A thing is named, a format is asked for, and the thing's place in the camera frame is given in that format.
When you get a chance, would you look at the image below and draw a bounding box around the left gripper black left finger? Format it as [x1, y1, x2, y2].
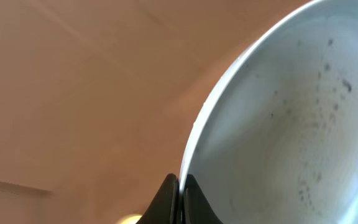
[136, 174, 179, 224]

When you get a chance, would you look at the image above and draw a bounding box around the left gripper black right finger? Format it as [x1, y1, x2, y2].
[182, 174, 223, 224]

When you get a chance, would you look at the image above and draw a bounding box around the light blue plate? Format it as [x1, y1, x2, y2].
[179, 0, 358, 223]

